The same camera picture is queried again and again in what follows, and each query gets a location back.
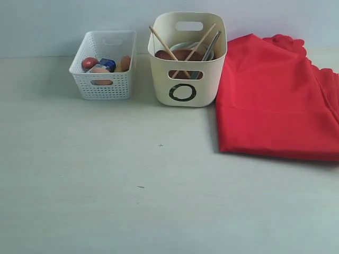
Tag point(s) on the orange fried nugget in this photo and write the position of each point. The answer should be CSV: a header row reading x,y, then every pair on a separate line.
x,y
125,63

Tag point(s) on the steel knife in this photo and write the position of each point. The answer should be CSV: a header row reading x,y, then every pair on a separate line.
x,y
206,57

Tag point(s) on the red tablecloth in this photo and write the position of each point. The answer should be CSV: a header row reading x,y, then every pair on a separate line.
x,y
273,101

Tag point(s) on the blue milk carton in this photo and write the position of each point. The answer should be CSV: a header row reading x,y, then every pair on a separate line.
x,y
108,64

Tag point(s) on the brown egg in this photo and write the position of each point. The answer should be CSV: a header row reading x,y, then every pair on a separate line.
x,y
98,70

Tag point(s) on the brown wooden plate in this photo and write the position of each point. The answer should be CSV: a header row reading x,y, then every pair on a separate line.
x,y
181,55

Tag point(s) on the red sausage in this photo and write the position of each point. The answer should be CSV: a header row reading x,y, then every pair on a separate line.
x,y
89,63

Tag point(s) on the white perforated plastic basket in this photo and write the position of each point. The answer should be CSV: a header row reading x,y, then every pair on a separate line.
x,y
111,45

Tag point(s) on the cream plastic bin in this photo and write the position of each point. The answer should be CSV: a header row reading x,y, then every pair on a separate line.
x,y
178,27

